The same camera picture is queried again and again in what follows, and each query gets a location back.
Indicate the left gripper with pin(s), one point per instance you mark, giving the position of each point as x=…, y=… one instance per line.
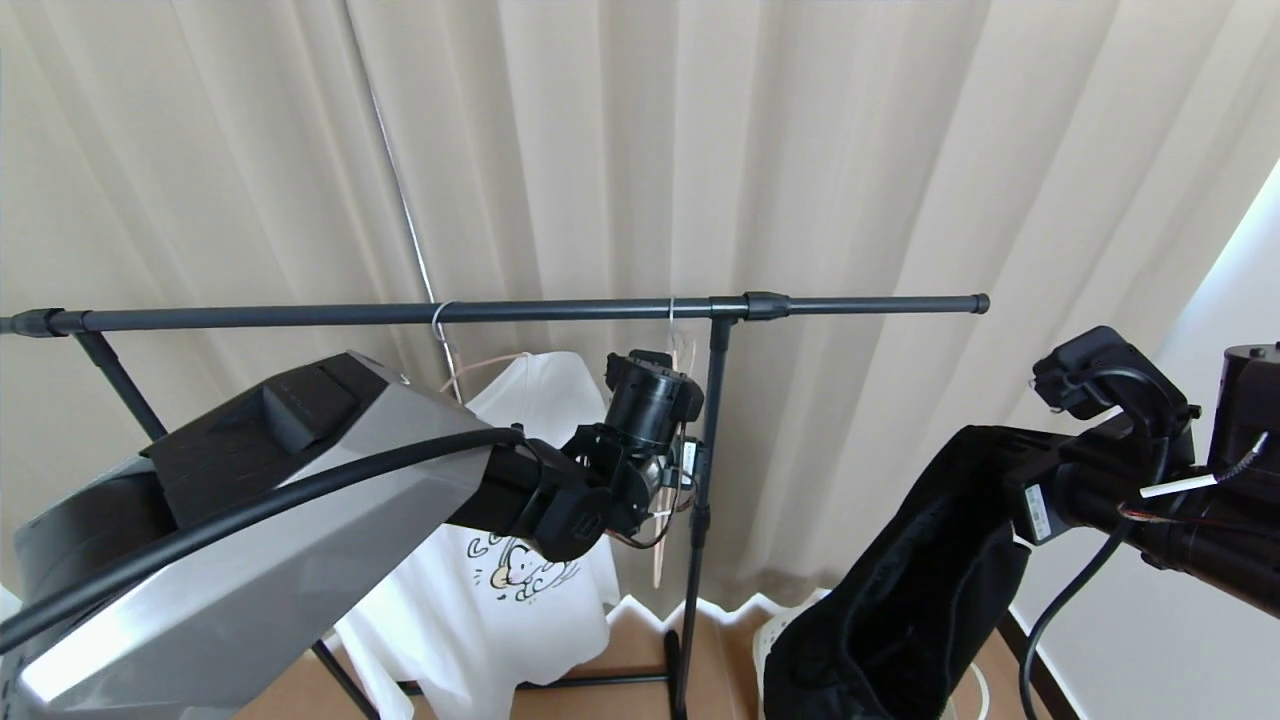
x=668, y=478

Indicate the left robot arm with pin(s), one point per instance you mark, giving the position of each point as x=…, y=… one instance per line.
x=250, y=560

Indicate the pink clothes hanger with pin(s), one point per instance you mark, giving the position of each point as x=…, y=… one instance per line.
x=442, y=340
x=660, y=550

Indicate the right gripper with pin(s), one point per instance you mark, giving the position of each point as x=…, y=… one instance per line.
x=1090, y=490

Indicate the black garment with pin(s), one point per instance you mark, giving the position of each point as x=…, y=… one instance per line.
x=900, y=620

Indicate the white laundry basket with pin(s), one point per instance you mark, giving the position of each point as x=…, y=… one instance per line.
x=788, y=628

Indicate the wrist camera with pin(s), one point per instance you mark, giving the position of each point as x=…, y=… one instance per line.
x=1095, y=370
x=690, y=398

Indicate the black clothes rack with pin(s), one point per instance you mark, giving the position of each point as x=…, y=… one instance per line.
x=300, y=316

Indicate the beige curtain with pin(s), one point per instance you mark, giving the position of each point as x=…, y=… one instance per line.
x=800, y=120

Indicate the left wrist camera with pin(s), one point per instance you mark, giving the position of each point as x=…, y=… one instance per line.
x=690, y=398

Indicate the white printed t-shirt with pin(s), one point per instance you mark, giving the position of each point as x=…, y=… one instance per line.
x=480, y=640

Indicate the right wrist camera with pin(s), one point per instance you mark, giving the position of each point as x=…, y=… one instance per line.
x=1095, y=370

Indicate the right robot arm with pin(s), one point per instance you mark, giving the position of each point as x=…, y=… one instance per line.
x=1250, y=420

